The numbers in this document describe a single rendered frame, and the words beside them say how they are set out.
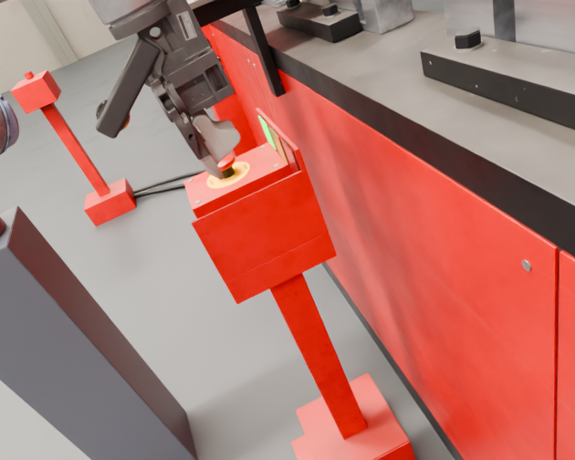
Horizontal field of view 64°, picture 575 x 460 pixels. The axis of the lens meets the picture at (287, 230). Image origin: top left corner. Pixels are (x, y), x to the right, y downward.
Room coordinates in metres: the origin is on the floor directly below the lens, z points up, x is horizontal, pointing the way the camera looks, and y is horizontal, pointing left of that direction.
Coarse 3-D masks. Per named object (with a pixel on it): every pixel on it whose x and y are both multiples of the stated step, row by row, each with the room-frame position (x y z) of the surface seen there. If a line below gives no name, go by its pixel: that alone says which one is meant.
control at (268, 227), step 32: (256, 160) 0.66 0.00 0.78; (192, 192) 0.65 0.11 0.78; (224, 192) 0.61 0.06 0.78; (256, 192) 0.51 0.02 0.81; (288, 192) 0.51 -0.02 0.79; (192, 224) 0.50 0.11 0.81; (224, 224) 0.50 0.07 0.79; (256, 224) 0.51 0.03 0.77; (288, 224) 0.51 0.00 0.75; (320, 224) 0.52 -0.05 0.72; (224, 256) 0.50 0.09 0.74; (256, 256) 0.51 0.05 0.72; (288, 256) 0.51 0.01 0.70; (320, 256) 0.51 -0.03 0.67; (256, 288) 0.50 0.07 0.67
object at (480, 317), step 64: (256, 64) 1.12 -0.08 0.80; (256, 128) 1.58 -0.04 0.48; (320, 128) 0.74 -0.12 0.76; (320, 192) 0.91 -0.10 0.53; (384, 192) 0.52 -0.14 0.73; (448, 192) 0.35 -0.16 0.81; (384, 256) 0.59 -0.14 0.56; (448, 256) 0.38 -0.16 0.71; (512, 256) 0.27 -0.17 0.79; (384, 320) 0.71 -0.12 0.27; (448, 320) 0.40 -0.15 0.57; (512, 320) 0.28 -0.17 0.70; (448, 384) 0.45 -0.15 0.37; (512, 384) 0.28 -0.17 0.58; (448, 448) 0.53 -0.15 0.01; (512, 448) 0.29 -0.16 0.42
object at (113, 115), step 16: (144, 48) 0.53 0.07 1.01; (128, 64) 0.53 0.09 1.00; (144, 64) 0.53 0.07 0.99; (128, 80) 0.53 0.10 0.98; (144, 80) 0.53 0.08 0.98; (112, 96) 0.53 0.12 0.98; (128, 96) 0.53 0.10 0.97; (96, 112) 0.54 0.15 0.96; (112, 112) 0.53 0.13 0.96; (128, 112) 0.53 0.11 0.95; (96, 128) 0.52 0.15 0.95; (112, 128) 0.52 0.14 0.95
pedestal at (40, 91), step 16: (32, 80) 2.43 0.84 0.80; (48, 80) 2.49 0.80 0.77; (16, 96) 2.40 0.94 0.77; (32, 96) 2.40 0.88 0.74; (48, 96) 2.41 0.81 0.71; (48, 112) 2.47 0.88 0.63; (64, 128) 2.47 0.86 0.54; (80, 144) 2.52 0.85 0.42; (80, 160) 2.47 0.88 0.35; (96, 176) 2.47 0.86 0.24; (96, 192) 2.57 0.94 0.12; (112, 192) 2.47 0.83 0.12; (128, 192) 2.45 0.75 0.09; (96, 208) 2.40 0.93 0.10; (112, 208) 2.40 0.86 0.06; (128, 208) 2.41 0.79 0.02; (96, 224) 2.39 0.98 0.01
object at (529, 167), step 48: (288, 48) 0.84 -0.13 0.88; (336, 48) 0.72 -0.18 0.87; (384, 48) 0.63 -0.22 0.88; (336, 96) 0.61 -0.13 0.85; (384, 96) 0.48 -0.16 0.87; (432, 96) 0.43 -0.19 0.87; (480, 96) 0.39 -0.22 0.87; (432, 144) 0.37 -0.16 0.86; (480, 144) 0.31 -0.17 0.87; (528, 144) 0.29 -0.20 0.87; (480, 192) 0.30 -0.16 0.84; (528, 192) 0.25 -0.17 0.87
